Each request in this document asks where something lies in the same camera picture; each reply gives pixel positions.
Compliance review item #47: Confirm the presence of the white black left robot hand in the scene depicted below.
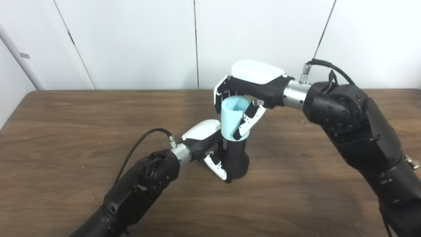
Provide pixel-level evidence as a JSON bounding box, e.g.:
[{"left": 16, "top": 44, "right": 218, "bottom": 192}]
[{"left": 182, "top": 119, "right": 233, "bottom": 184}]

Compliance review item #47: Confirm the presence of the white wall corner post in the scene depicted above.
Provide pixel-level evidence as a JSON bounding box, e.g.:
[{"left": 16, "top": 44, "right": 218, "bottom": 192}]
[{"left": 0, "top": 25, "right": 45, "bottom": 91}]

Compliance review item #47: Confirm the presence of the light-blue short hose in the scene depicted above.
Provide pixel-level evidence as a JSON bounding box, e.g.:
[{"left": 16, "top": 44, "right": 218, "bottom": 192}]
[{"left": 221, "top": 96, "right": 252, "bottom": 142}]

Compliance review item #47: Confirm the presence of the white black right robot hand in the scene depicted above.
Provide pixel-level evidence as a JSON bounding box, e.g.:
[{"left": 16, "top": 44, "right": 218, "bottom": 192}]
[{"left": 213, "top": 60, "right": 295, "bottom": 140}]

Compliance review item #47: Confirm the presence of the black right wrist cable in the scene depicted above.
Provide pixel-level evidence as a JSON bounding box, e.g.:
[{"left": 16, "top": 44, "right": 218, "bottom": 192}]
[{"left": 299, "top": 59, "right": 421, "bottom": 170}]

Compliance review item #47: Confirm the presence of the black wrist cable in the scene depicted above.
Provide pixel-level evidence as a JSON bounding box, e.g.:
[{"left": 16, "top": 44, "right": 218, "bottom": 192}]
[
  {"left": 113, "top": 128, "right": 178, "bottom": 185},
  {"left": 299, "top": 59, "right": 421, "bottom": 170}
]

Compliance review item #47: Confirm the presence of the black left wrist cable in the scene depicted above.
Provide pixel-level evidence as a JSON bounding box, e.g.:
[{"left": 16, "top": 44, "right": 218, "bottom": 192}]
[{"left": 113, "top": 128, "right": 178, "bottom": 185}]

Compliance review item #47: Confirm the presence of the black funnel-shaped nozzle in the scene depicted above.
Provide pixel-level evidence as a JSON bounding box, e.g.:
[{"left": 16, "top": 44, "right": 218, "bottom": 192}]
[{"left": 217, "top": 138, "right": 250, "bottom": 180}]

